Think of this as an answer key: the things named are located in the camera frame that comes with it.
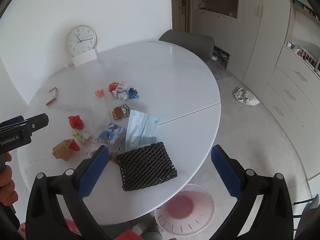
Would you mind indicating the pink plastic bin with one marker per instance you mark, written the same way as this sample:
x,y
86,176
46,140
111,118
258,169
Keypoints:
x,y
185,205

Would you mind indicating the white plastic bag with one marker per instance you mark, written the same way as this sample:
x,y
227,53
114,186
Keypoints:
x,y
246,97

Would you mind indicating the grey chair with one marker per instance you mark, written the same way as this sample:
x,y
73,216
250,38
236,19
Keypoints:
x,y
190,41
312,206

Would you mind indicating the shoes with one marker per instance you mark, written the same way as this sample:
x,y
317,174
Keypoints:
x,y
221,53

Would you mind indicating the brown patterned wrapper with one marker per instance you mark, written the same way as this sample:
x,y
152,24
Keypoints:
x,y
120,112

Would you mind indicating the tan red crumpled wrapper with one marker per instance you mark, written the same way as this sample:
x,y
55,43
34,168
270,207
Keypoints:
x,y
62,150

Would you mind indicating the red patterned cushion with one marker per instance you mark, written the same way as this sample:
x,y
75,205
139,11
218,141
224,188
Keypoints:
x,y
73,227

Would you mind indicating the red orange printed wrapper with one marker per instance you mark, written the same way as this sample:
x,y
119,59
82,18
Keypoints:
x,y
113,87

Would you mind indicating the patterned door mat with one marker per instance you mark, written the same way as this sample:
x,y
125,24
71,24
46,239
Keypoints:
x,y
218,70

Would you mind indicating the silver patterned wrapper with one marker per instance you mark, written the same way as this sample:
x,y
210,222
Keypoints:
x,y
96,142

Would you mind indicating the black foam net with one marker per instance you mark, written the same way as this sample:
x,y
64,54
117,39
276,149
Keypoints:
x,y
147,166

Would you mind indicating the person's left hand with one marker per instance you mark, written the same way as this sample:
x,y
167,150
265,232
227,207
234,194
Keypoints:
x,y
6,182

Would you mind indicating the row of books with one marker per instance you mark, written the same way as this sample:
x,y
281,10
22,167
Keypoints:
x,y
303,6

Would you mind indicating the blue white packet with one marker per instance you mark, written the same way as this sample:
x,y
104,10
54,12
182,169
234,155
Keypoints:
x,y
111,132

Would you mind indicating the white dish rack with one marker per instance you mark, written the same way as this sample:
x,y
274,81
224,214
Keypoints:
x,y
310,57

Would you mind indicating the round wall clock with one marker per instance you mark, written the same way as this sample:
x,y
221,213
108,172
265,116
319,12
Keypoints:
x,y
81,40

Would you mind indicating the crumpled red paper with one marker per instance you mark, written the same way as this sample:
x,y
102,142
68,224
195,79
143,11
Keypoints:
x,y
75,122

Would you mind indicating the tall beige cabinet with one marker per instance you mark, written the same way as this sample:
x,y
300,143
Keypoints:
x,y
250,42

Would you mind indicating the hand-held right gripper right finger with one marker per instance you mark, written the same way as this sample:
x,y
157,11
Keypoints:
x,y
226,172

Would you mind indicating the red white small box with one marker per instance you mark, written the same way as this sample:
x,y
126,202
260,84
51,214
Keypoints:
x,y
53,93

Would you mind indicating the small brown wrapper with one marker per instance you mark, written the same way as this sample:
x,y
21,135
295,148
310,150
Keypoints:
x,y
113,158

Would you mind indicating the blue face mask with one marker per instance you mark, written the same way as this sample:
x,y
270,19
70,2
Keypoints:
x,y
140,127

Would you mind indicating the beige drawer cabinet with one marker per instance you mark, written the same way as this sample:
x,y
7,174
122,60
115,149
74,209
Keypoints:
x,y
292,85

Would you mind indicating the small orange wrapper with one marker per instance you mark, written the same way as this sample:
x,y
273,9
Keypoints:
x,y
99,93

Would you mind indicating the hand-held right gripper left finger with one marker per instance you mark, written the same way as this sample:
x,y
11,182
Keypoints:
x,y
93,172

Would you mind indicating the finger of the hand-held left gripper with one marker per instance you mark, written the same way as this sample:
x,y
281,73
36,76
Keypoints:
x,y
11,123
36,123

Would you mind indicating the blue wrapper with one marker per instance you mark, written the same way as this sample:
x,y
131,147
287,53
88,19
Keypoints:
x,y
133,93

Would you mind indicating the white printed paper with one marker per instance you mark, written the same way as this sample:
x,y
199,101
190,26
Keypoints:
x,y
121,92

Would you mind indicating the yellow green crumpled wrapper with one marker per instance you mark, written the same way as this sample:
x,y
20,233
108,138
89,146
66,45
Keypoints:
x,y
82,136

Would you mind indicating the white card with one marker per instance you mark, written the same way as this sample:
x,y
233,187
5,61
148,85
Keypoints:
x,y
85,58

